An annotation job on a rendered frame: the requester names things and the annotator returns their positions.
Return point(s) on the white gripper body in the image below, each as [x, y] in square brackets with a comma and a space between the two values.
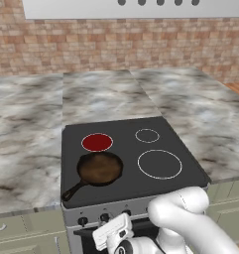
[109, 231]

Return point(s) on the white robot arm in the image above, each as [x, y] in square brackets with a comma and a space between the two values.
[180, 211]

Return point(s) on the black stove knob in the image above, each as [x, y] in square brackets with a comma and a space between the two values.
[104, 217]
[83, 221]
[147, 209]
[126, 212]

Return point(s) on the black glass-top stove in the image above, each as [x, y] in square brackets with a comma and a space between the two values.
[131, 158]

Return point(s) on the glowing red stove burner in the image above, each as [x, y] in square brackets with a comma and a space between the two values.
[97, 142]

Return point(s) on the dark cast iron frying pan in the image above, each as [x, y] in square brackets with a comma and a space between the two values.
[99, 168]

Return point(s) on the pale green drawer front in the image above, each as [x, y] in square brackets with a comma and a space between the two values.
[31, 223]
[228, 190]

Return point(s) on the pale green cupboard door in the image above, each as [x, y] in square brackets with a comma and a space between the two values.
[228, 218]
[28, 246]

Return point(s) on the grey range hood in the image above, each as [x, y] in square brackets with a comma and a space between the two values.
[91, 9]

